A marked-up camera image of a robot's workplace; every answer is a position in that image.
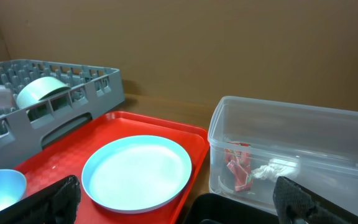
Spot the light blue plate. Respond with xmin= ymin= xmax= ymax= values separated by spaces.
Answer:
xmin=81 ymin=135 xmax=192 ymax=214

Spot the green bowl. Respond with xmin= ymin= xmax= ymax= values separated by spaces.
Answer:
xmin=16 ymin=77 xmax=70 ymax=109

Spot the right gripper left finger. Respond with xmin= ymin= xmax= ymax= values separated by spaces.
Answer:
xmin=0 ymin=175 xmax=81 ymax=224

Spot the black waste tray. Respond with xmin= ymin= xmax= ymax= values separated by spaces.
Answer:
xmin=183 ymin=193 xmax=279 ymax=224

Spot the clear plastic bin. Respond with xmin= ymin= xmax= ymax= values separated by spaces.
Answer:
xmin=208 ymin=96 xmax=358 ymax=216

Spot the grey dishwasher rack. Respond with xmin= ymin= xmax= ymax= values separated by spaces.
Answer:
xmin=0 ymin=59 xmax=124 ymax=169

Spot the red plastic tray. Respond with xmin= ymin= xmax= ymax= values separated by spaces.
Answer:
xmin=15 ymin=111 xmax=209 ymax=224

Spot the red snack wrapper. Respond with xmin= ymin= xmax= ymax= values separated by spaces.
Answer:
xmin=224 ymin=148 xmax=254 ymax=192

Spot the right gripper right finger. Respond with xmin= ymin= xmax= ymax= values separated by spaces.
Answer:
xmin=273 ymin=176 xmax=358 ymax=224

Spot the white tissue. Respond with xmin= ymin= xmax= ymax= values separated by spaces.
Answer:
xmin=252 ymin=159 xmax=300 ymax=182

